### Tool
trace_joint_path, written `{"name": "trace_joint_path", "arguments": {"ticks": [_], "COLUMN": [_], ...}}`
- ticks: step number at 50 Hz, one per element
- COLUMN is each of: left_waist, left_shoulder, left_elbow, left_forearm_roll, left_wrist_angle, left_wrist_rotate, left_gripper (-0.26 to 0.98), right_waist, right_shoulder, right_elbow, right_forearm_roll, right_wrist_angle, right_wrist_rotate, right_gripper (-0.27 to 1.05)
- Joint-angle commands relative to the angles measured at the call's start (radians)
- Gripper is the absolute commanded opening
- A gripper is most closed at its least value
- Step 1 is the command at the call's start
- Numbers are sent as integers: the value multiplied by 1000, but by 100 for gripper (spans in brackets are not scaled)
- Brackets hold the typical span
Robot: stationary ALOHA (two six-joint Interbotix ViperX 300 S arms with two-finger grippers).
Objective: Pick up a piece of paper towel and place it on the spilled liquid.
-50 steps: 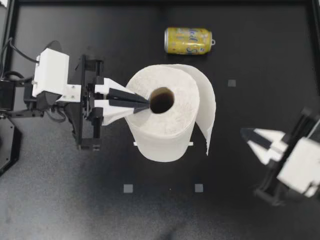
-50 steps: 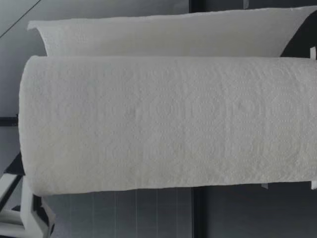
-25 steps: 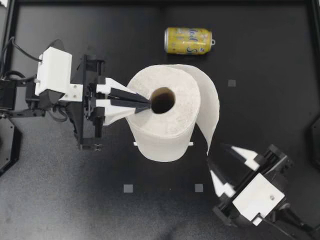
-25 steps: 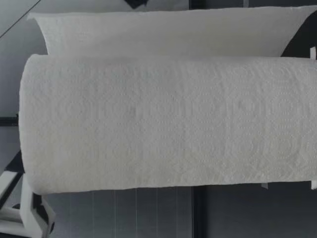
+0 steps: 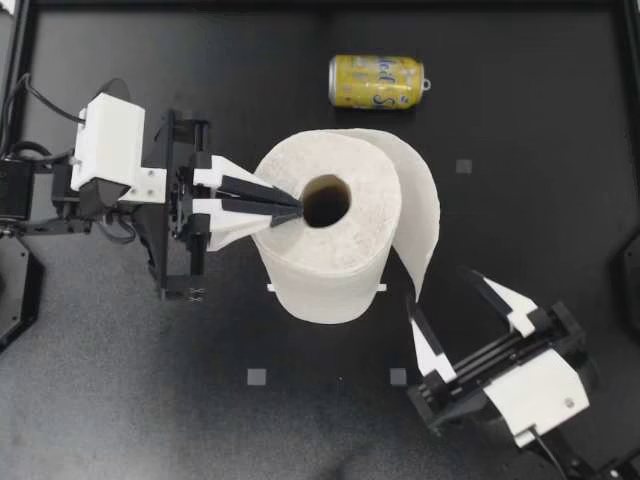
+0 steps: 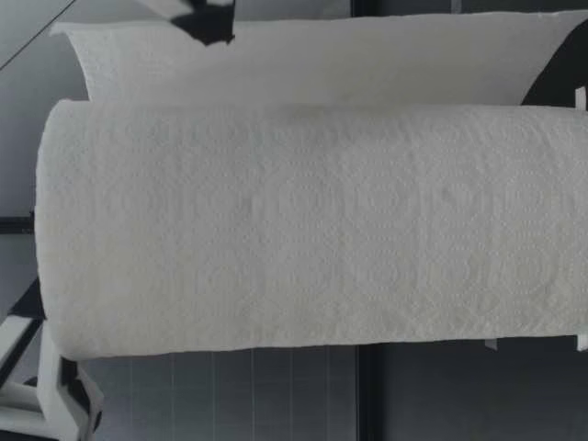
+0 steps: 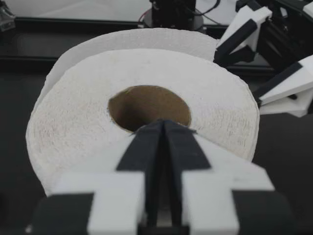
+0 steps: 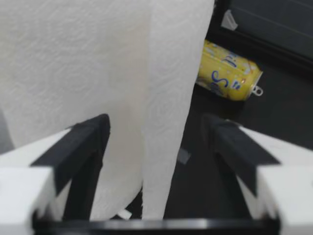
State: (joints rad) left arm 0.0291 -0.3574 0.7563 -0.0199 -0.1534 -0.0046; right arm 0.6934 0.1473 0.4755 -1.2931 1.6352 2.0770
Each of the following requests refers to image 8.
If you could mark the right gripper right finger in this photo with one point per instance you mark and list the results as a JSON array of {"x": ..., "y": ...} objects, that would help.
[{"x": 274, "y": 171}]

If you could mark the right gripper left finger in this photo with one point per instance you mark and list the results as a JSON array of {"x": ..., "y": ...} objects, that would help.
[{"x": 36, "y": 171}]

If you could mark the yellow drink can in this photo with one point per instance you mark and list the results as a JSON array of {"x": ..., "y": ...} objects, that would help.
[{"x": 227, "y": 73}]

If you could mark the white paper towel roll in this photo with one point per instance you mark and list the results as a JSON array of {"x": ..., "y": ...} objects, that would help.
[{"x": 80, "y": 61}]

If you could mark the black frame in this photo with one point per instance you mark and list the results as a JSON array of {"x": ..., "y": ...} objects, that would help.
[{"x": 264, "y": 27}]

